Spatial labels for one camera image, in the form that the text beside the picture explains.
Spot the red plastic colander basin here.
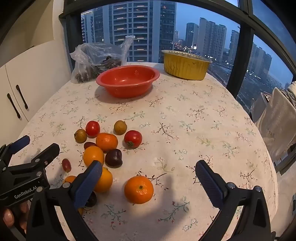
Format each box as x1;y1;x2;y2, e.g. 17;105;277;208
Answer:
96;65;160;99

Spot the red tomato with stem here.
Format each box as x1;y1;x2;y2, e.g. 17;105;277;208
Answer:
124;130;142;149

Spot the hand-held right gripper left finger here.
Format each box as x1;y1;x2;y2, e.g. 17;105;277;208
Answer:
26;160;103;241

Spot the grey metal bin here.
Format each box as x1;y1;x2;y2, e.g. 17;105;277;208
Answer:
251;92;270;122

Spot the orange tangerine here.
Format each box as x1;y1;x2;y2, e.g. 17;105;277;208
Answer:
96;132;118;152
124;176;154;204
83;146;105;167
94;166;113;193

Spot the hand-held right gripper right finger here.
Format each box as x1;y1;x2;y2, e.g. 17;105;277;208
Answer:
195;160;277;241

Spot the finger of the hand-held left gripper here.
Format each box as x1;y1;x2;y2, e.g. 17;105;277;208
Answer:
0;135;31;165
7;143;60;177

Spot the yellow foil container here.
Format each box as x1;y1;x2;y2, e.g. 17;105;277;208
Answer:
161;49;212;81

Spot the pile of dark wrapped packets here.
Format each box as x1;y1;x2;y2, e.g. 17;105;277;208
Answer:
74;57;123;83

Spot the clear plastic bag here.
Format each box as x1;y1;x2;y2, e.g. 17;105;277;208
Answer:
70;35;136;84

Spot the small dark plum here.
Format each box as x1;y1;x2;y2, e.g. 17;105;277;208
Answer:
85;191;97;208

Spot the white cabinet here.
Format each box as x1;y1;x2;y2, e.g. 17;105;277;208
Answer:
0;40;77;149

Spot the white towel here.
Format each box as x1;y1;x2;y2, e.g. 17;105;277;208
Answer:
255;87;296;163

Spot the grey cloth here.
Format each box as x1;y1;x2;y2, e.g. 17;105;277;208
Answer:
285;81;296;102

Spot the black cabinet handle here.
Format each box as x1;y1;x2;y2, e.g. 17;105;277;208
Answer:
15;85;29;110
6;93;22;120

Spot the yellowish brown fruit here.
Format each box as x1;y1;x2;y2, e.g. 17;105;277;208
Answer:
113;120;127;135
74;129;87;143

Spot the dark purple plum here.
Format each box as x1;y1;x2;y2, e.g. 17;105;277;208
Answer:
105;149;123;168

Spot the dark window frame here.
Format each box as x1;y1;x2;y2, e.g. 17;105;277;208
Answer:
59;0;296;114

